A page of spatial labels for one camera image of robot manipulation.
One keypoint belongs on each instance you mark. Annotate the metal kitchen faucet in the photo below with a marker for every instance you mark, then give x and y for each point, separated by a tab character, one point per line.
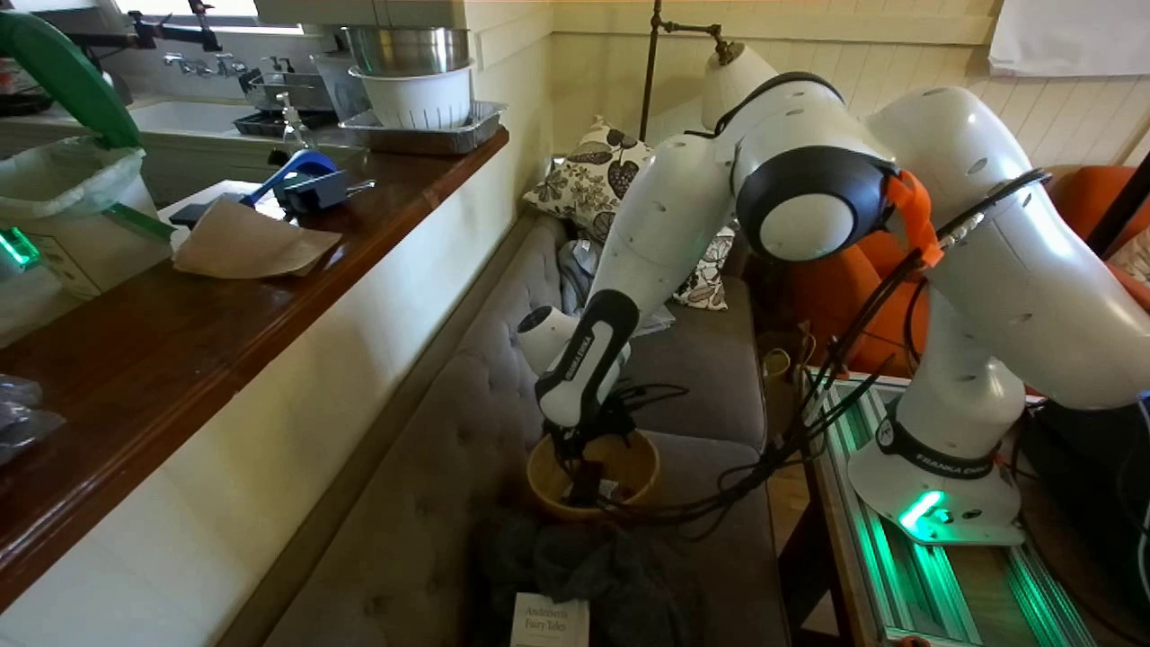
258	82

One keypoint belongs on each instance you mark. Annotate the white booklet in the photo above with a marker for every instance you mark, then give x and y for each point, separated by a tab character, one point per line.
549	619

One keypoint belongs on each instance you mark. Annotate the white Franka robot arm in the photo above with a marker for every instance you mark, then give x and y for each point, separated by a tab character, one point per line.
1030	274

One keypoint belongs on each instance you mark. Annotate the clear plastic container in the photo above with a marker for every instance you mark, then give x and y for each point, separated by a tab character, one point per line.
73	179

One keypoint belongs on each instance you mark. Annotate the green curved plastic chute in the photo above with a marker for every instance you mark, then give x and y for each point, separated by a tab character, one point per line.
59	67

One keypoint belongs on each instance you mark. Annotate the white hanging cloth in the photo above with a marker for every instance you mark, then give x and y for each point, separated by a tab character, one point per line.
1064	35

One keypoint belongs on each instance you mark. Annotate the metal baking tray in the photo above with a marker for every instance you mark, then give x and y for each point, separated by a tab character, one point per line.
453	129

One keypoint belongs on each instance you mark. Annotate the black bag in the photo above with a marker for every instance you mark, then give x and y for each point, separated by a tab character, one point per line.
1090	504

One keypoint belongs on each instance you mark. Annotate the dark wooden counter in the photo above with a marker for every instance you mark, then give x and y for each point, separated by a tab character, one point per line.
119	408

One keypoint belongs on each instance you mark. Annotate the stainless steel pot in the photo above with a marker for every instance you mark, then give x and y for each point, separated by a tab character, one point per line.
409	46

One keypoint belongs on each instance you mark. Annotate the floor lamp with white shade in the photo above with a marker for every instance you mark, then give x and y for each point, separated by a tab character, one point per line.
647	73

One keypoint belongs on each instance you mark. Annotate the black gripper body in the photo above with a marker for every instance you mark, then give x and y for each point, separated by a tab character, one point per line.
597	432

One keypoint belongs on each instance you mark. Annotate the crumpled clear plastic bag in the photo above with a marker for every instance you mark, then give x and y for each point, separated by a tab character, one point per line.
23	418

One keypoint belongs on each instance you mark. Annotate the blue tape dispenser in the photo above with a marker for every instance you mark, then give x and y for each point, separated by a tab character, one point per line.
314	179

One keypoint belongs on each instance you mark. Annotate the wooden bowl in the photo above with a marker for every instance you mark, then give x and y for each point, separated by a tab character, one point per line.
636	470

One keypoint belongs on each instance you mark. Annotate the aluminium rail robot table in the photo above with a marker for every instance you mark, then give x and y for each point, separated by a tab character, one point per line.
884	560

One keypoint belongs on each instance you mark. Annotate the orange armchair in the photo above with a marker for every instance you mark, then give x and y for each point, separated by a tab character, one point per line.
1101	202
839	299

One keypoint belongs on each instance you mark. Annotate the small yellow cup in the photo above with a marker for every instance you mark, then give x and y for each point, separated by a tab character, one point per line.
776	363

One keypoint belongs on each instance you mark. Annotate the white ribbed bowl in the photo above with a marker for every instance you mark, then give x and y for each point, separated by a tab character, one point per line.
413	99

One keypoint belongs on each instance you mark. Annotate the floral patterned pillow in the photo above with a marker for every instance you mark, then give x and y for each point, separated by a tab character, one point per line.
587	185

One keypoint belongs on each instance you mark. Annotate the dark grey fuzzy blanket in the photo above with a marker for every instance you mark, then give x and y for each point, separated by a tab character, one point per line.
597	576

